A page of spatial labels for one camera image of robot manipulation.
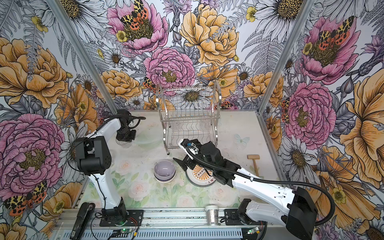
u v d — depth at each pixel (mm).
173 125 973
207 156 542
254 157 941
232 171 481
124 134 821
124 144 932
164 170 849
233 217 731
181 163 621
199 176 870
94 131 592
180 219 760
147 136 1084
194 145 577
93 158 534
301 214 393
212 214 715
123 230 714
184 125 1084
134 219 730
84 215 759
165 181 795
